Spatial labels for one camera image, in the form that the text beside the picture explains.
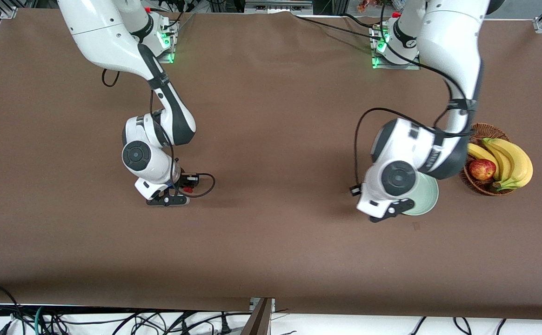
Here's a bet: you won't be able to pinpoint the pale green round plate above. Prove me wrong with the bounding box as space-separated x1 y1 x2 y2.
403 174 439 216

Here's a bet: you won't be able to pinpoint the red apple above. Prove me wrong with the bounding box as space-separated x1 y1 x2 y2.
468 159 497 181

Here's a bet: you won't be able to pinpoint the brown wicker basket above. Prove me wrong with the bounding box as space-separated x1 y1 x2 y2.
459 122 519 196

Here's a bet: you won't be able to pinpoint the brown wooden beam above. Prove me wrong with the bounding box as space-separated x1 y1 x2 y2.
241 298 274 335

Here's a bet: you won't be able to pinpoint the yellow banana bunch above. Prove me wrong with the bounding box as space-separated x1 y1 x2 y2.
466 137 534 192

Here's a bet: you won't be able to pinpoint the colourful background objects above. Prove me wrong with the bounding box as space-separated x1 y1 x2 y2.
357 0 392 13

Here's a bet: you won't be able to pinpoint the grey metal box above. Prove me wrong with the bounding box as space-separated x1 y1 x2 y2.
244 0 314 14

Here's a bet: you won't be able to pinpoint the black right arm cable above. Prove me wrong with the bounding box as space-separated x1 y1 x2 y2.
102 69 216 198

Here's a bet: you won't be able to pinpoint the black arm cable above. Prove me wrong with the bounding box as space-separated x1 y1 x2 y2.
354 0 481 189
102 69 216 198

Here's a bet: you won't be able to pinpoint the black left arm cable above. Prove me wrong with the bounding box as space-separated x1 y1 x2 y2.
354 0 481 189

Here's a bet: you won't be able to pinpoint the black cable across table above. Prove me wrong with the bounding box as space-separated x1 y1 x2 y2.
294 14 383 40

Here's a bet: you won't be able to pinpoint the teal floor cable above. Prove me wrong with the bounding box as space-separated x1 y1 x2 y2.
33 306 74 335

